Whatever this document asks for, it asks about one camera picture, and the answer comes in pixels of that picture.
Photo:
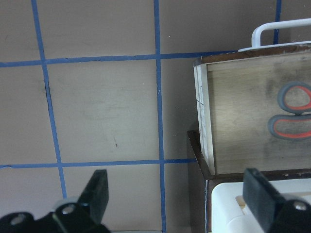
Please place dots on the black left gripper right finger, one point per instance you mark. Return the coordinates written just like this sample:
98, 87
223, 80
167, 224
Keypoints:
263, 200

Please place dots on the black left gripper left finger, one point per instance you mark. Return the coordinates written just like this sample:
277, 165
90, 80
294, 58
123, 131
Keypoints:
94, 197

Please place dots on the orange grey handled scissors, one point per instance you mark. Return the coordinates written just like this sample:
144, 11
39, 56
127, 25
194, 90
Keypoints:
297, 111

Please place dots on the light wooden drawer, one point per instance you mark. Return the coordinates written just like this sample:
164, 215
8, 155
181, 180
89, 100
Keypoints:
236, 95

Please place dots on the white plastic tray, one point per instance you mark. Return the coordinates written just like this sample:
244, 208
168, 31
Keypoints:
230, 214

